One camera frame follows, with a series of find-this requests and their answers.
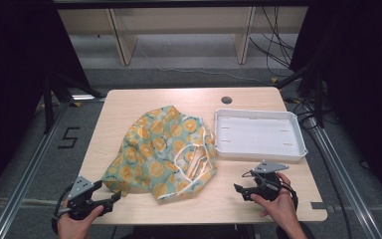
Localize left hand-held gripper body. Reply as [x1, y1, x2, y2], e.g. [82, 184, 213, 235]
[66, 175, 106, 221]

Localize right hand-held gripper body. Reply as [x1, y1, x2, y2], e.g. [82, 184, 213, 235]
[251, 159, 290, 202]

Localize white plastic tray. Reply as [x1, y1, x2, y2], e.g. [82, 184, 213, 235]
[213, 109, 309, 163]

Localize orange print fabric bag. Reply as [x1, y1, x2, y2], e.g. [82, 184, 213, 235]
[100, 105, 219, 202]

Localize person's right hand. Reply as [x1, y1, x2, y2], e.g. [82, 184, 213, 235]
[250, 171, 301, 235]

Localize person's left hand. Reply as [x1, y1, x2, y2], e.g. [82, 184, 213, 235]
[57, 198, 105, 239]

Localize black tripod stand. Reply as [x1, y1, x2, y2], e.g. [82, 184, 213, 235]
[276, 61, 326, 129]
[42, 71, 105, 134]

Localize black curtain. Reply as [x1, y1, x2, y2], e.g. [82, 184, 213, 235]
[289, 0, 382, 202]
[0, 0, 92, 207]

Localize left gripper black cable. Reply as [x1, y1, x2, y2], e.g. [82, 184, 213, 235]
[51, 182, 76, 235]

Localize aluminium floor rail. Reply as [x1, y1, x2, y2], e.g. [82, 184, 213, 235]
[0, 99, 72, 239]
[307, 124, 382, 239]

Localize black cables beside rail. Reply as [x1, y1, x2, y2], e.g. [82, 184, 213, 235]
[285, 96, 353, 239]

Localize white floor cable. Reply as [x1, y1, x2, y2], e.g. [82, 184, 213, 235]
[135, 43, 277, 85]

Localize black floor cables bundle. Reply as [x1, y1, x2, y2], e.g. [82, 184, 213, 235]
[248, 6, 296, 78]

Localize light wooden desk frame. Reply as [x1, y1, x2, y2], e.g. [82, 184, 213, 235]
[57, 6, 309, 67]

